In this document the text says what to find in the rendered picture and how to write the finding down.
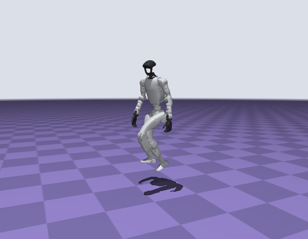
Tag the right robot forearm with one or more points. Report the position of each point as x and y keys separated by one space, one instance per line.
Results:
x=138 y=106

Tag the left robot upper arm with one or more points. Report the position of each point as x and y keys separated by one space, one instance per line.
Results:
x=164 y=84

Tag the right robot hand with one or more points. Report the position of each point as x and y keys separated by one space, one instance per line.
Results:
x=134 y=119

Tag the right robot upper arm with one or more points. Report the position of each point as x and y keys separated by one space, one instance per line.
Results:
x=143 y=91

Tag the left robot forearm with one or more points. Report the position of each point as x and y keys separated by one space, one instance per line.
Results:
x=169 y=107

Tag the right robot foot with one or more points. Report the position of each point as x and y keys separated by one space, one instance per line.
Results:
x=162 y=165

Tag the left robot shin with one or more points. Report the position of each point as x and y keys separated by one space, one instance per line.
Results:
x=145 y=144

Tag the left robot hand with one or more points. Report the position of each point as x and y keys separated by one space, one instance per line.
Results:
x=168 y=124

